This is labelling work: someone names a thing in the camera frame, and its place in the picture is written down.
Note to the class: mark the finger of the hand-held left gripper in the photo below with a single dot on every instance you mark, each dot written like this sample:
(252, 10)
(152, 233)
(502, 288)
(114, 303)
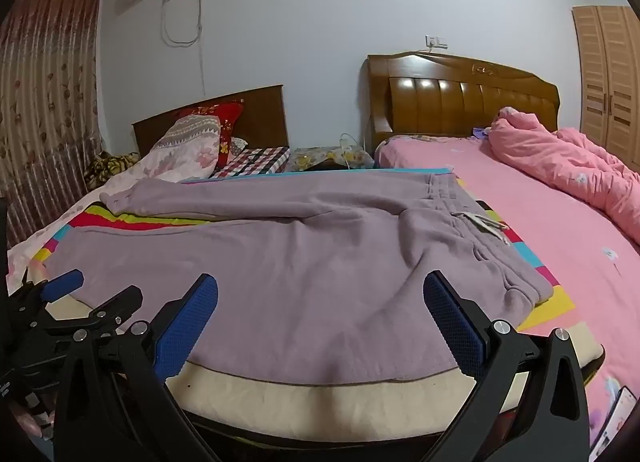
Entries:
(117, 304)
(61, 285)

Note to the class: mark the brown floral curtain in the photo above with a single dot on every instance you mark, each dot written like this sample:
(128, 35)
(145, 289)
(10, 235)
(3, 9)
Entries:
(45, 91)

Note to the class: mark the red plaid bed sheet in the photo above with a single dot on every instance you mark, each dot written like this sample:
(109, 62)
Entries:
(250, 161)

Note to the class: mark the small floral cloth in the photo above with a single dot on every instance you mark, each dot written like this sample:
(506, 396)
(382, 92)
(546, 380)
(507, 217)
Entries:
(237, 145)

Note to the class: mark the red embroidered pillow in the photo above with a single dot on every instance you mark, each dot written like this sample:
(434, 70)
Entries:
(230, 116)

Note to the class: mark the small dark wooden headboard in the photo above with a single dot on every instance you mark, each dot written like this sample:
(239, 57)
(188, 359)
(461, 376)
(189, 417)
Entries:
(265, 116)

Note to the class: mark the pink floral quilt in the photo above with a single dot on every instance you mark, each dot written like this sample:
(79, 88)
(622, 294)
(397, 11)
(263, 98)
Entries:
(185, 141)

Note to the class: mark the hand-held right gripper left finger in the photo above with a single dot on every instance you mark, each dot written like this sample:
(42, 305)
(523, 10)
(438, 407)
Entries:
(187, 327)

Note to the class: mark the white wall socket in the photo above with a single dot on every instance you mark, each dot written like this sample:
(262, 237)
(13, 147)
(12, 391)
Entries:
(436, 41)

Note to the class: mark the white booklet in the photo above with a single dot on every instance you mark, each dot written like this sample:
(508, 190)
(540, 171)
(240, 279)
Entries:
(617, 417)

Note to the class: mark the small purple object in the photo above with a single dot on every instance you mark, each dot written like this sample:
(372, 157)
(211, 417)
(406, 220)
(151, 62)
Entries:
(481, 132)

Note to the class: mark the nightstand with floral cloth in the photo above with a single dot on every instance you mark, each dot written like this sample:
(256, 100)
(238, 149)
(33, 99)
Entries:
(310, 157)

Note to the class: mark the mauve pants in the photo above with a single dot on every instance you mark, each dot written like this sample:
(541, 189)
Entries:
(300, 267)

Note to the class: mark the colourful striped blanket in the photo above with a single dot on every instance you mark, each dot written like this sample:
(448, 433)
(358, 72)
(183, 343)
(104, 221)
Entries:
(280, 399)

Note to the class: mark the pink bed sheet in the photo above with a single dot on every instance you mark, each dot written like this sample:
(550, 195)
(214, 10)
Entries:
(550, 232)

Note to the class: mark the large glossy wooden headboard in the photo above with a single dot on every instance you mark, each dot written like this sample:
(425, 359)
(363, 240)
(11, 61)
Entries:
(450, 101)

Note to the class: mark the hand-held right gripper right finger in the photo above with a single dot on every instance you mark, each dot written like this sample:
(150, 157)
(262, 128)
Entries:
(455, 329)

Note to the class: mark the light wooden wardrobe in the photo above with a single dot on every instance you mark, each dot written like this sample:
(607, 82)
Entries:
(605, 81)

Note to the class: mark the brown and yellow blanket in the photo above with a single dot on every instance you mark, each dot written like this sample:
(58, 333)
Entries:
(107, 164)

